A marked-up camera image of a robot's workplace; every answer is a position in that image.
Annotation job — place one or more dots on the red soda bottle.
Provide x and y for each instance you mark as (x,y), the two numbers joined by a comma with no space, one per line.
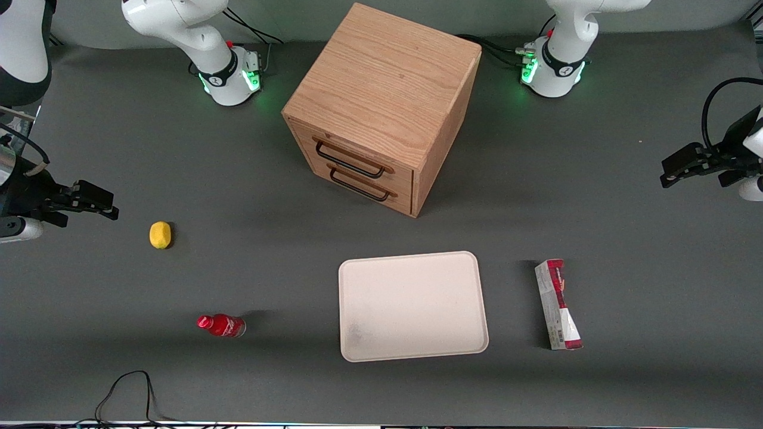
(223,325)

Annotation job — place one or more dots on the wooden two-drawer cabinet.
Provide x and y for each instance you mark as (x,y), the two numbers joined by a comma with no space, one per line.
(387,77)

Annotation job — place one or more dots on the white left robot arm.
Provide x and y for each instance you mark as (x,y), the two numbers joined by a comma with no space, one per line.
(554,77)

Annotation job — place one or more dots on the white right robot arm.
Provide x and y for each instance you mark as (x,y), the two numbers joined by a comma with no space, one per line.
(226,77)

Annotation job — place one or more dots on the wooden drawer front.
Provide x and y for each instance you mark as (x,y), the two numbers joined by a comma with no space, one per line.
(405,204)
(405,179)

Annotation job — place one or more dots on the beige plastic tray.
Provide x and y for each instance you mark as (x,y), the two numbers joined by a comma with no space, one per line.
(411,307)

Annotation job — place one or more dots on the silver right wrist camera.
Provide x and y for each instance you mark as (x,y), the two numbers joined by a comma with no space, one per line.
(6,164)

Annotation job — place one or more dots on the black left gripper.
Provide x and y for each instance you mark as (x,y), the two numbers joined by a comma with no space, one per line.
(731,156)

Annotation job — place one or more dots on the yellow lemon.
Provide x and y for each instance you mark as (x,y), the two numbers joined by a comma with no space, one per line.
(160,235)

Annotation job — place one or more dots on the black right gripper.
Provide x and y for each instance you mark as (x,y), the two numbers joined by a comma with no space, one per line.
(24,192)

